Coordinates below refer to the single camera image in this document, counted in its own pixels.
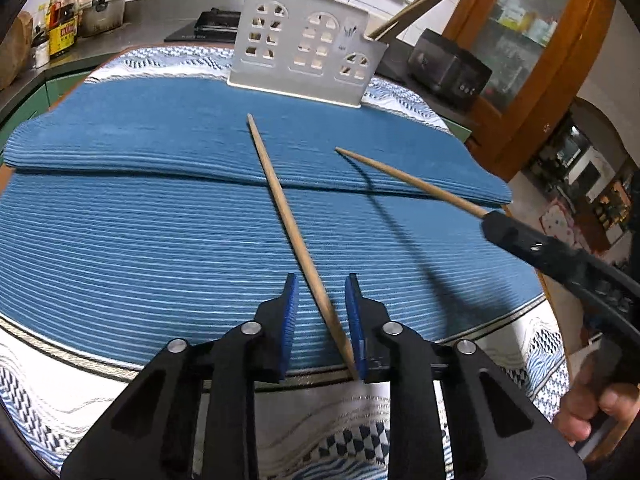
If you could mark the black gas stove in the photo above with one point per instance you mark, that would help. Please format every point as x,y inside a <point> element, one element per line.
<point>215,20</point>

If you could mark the round wooden chopping block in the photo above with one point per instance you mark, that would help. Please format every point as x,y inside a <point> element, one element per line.
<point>12,55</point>

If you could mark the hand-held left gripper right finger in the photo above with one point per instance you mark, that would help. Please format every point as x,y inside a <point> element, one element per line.
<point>355,325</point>

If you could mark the white plastic chopstick holder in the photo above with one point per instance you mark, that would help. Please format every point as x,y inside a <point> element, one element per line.
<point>295,80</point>

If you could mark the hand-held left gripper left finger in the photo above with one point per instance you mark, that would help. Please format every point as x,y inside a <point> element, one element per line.
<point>290,320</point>

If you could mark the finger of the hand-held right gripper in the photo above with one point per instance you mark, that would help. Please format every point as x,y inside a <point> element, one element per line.
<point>520,242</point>

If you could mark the person's right hand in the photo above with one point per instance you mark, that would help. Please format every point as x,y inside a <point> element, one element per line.
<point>582,410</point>

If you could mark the blue striped cloth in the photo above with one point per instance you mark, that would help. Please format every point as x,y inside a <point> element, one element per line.
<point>150,220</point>

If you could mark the black countertop appliance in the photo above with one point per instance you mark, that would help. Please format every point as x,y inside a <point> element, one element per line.
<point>445,70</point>

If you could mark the small white jar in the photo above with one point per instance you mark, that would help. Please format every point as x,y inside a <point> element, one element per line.
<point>41,55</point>

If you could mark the pink dotted cloth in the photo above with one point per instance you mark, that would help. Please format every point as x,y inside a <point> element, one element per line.
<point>557,222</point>

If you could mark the wooden glass door cabinet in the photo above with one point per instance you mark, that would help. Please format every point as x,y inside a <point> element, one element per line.
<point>575,60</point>

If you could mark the long wooden chopstick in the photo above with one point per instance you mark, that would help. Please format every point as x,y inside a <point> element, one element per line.
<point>292,220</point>
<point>415,5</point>
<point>410,180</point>

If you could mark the steel pressure cooker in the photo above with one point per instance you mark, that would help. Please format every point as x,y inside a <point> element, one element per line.
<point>102,12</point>

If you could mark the white blue patterned tablecloth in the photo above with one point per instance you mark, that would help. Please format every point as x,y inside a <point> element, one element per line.
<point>75,410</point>

